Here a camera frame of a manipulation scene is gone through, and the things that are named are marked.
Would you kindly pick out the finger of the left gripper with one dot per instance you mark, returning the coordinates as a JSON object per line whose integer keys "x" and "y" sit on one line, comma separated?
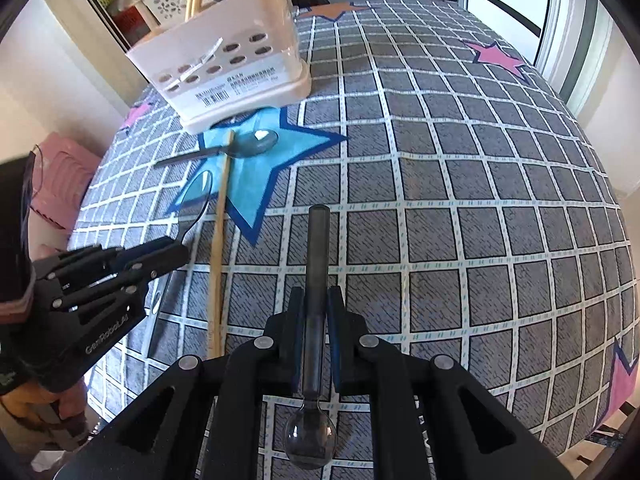
{"x": 125, "y": 254}
{"x": 174, "y": 258}

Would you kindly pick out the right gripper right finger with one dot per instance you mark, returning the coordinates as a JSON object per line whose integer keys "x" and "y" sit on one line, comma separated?
{"x": 348, "y": 368}

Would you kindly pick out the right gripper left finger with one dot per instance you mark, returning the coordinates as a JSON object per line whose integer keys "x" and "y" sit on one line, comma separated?
{"x": 292, "y": 337}

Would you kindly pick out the beige plastic utensil holder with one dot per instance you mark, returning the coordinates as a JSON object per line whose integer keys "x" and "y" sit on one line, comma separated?
{"x": 234, "y": 57}

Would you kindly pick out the pink plastic stool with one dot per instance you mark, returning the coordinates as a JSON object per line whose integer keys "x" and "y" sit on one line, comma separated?
{"x": 62, "y": 174}

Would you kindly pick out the grey checked star tablecloth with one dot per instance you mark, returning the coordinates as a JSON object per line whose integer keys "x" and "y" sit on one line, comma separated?
{"x": 470, "y": 216}

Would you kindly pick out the red dish basin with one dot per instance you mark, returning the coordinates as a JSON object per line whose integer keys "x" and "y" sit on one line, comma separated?
{"x": 131, "y": 25}

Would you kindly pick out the beige flower-cutout storage cart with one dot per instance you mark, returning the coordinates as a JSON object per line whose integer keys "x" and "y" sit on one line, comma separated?
{"x": 168, "y": 13}

